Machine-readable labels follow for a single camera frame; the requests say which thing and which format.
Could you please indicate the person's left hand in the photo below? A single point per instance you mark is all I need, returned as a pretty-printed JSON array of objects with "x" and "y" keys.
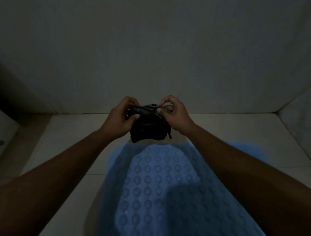
[{"x": 116, "y": 124}]

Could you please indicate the person's right hand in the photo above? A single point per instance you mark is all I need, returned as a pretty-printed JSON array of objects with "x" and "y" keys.
[{"x": 178, "y": 116}]

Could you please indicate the dark checked cloth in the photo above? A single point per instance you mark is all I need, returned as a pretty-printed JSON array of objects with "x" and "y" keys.
[{"x": 148, "y": 128}]

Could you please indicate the person's right forearm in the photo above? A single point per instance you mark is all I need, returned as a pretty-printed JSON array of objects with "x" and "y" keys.
[{"x": 255, "y": 184}]

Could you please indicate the person's left forearm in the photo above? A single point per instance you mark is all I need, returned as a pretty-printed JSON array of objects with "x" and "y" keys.
[{"x": 48, "y": 184}]

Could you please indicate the white toilet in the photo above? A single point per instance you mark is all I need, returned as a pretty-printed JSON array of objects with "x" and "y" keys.
[{"x": 7, "y": 128}]

